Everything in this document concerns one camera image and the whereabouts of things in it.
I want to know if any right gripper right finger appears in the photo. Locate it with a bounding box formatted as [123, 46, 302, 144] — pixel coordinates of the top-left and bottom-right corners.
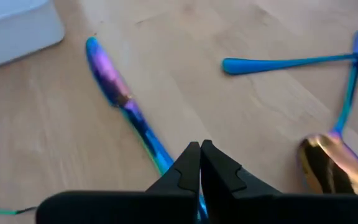
[200, 139, 358, 224]

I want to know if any iridescent rainbow table knife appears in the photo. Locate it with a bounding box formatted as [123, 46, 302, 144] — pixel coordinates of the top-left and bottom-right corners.
[85, 36, 209, 224]

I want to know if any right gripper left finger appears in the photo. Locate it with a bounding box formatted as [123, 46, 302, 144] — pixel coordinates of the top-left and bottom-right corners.
[35, 141, 201, 224]

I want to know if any iridescent rainbow spoon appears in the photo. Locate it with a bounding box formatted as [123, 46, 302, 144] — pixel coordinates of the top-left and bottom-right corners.
[296, 27, 358, 196]

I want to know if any white plastic cutlery tray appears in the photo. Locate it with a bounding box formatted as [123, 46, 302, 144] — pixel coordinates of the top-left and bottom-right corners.
[0, 0, 65, 75]

